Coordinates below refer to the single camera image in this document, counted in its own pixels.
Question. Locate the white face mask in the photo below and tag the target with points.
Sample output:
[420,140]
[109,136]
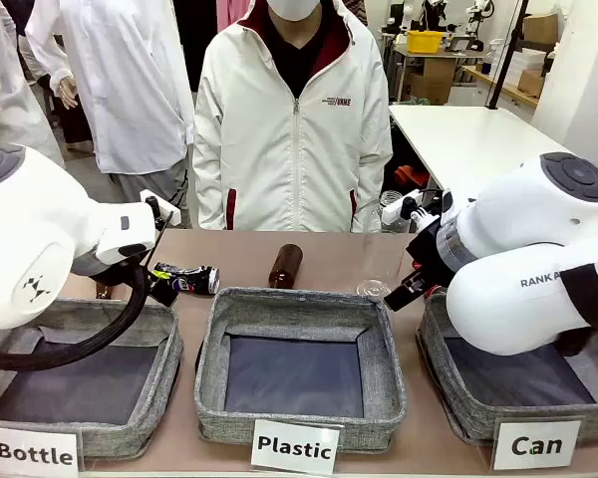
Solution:
[293,7]

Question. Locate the grey fabric basket plastic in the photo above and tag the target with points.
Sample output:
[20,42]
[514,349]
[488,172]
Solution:
[299,378]

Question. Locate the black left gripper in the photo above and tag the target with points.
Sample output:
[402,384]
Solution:
[165,294]

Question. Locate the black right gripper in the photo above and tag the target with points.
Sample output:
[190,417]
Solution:
[423,286]

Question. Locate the bystander bare hand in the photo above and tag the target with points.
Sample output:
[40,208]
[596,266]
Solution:
[68,89]

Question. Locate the bystander in white lab coat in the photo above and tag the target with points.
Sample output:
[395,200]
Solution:
[129,89]

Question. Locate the person in white jacket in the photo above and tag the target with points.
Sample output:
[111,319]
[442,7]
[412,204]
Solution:
[279,149]

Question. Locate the orange object under table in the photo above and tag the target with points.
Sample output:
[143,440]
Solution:
[409,175]

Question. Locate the white Can label sign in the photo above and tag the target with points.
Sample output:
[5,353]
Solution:
[537,444]

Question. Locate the clear plastic bottle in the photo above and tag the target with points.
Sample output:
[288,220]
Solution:
[374,290]

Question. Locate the brown glass bottle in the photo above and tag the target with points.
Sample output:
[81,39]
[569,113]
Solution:
[285,266]

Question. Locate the grey fabric basket bottle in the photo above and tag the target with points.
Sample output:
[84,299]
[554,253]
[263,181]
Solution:
[159,358]

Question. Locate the white Plastic label sign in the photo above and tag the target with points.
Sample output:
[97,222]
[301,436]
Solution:
[295,447]

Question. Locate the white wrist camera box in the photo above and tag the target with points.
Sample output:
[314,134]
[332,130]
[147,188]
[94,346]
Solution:
[392,211]

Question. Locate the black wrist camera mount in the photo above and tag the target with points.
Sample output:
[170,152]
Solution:
[428,244]

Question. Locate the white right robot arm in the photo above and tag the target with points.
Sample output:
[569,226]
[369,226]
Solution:
[528,224]

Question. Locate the black stand pole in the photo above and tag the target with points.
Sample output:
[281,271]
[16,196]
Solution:
[508,50]

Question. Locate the yellow plastic bin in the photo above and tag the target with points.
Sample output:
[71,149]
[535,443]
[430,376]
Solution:
[425,42]

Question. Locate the white Bottle label sign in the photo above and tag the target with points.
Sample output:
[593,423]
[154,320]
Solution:
[35,452]

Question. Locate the white background table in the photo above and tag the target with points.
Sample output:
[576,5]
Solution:
[468,139]

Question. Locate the cardboard box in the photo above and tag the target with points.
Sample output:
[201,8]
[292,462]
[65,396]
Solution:
[540,27]
[431,82]

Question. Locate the crushed dark blue can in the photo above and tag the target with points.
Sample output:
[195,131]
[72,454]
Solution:
[194,280]

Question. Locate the grey fabric basket can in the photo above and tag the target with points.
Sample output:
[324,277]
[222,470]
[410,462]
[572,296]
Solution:
[518,383]

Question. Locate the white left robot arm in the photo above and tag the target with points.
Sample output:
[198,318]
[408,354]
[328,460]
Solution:
[30,224]

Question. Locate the pink garment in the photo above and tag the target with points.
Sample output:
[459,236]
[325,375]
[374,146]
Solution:
[226,14]

